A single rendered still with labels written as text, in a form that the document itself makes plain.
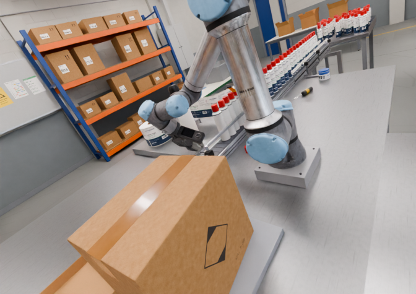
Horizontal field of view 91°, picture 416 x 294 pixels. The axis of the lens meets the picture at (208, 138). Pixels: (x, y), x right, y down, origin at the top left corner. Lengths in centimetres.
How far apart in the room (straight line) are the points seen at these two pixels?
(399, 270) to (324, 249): 14
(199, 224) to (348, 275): 35
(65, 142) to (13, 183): 107
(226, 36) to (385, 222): 61
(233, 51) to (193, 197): 36
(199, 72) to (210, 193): 46
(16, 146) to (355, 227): 506
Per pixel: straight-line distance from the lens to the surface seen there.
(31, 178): 524
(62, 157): 526
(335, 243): 66
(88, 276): 93
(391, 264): 65
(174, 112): 73
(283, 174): 79
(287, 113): 73
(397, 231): 70
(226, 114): 109
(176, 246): 40
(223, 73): 315
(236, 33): 55
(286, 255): 64
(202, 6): 55
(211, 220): 47
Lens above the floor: 137
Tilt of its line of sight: 23 degrees down
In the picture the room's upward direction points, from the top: 22 degrees counter-clockwise
